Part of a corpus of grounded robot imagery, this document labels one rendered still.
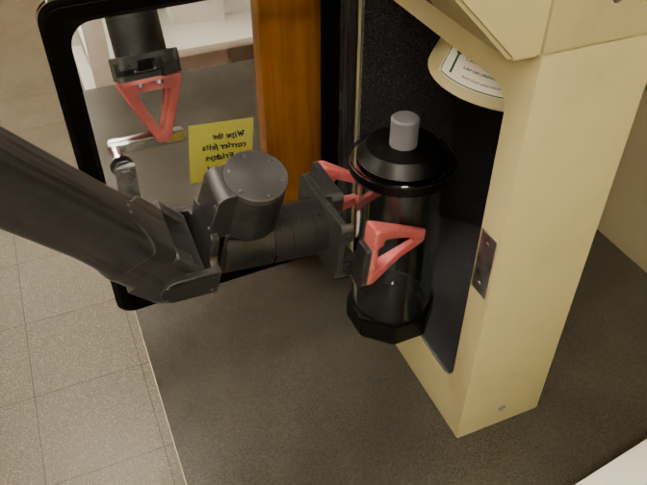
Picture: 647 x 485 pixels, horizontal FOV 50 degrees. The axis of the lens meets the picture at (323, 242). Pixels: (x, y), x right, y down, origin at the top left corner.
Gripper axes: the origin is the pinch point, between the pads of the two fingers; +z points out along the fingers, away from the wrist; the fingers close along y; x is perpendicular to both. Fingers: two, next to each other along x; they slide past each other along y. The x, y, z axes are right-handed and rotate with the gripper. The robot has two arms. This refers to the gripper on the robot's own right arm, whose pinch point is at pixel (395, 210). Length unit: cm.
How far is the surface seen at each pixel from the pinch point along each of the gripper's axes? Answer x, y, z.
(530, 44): -24.5, -14.9, -2.2
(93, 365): 120, 101, -26
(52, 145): 118, 229, -21
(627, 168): 8.0, 9.4, 46.6
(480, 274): -1.3, -13.1, 1.6
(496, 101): -15.5, -6.5, 3.8
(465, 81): -16.1, -3.4, 2.4
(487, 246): -5.0, -13.4, 1.1
